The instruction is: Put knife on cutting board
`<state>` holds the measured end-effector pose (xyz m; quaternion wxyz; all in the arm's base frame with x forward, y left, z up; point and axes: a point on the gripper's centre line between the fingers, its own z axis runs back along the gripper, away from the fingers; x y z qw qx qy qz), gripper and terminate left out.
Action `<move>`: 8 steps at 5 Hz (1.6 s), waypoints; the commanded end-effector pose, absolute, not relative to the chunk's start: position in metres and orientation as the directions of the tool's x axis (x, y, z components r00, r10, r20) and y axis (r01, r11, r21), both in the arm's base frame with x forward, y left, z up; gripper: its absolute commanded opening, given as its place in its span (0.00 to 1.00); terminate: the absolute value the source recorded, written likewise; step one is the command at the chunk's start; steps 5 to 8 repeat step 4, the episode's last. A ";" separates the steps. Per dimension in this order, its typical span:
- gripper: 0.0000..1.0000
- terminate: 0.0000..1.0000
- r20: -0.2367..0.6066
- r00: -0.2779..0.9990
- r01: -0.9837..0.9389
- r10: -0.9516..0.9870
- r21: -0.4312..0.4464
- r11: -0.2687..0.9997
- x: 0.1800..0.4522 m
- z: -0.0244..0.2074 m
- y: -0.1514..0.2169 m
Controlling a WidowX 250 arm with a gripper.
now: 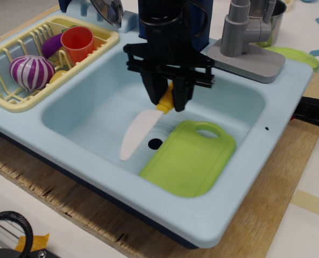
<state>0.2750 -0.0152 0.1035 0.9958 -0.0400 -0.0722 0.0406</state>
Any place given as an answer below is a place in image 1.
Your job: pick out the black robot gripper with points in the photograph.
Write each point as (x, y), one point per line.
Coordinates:
(168, 54)

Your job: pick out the yellow handled white toy knife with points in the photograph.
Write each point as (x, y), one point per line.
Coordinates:
(143, 123)

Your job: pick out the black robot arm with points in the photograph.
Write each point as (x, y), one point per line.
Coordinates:
(194, 12)

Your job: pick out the green plastic cutting board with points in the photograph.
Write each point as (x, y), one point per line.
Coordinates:
(191, 159)

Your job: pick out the dark blue plastic box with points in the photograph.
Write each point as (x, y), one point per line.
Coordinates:
(84, 10)

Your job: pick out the grey toy faucet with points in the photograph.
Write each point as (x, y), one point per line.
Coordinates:
(234, 51)

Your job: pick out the steel pot lid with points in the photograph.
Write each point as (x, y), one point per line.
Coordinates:
(111, 10)

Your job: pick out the orange plastic cup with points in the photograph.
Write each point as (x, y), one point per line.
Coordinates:
(78, 42)

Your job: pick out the light blue toy sink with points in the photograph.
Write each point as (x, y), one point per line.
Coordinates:
(81, 125)

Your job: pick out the yellow toy piece in rack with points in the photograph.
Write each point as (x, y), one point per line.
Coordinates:
(57, 75)

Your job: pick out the stainless steel pot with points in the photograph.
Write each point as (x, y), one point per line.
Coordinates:
(257, 10)

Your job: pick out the green plastic plate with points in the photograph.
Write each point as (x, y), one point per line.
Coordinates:
(296, 55)

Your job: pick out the purple toy eggplant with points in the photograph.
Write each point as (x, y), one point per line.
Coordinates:
(51, 46)

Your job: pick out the purple white toy onion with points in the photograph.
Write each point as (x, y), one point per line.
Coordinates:
(31, 72)

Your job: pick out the black clamp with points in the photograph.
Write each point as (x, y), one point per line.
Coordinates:
(307, 110)

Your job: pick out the cream dish drying rack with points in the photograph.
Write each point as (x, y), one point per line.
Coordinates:
(13, 97)

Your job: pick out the yellow tape piece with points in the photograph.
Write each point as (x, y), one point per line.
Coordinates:
(39, 242)

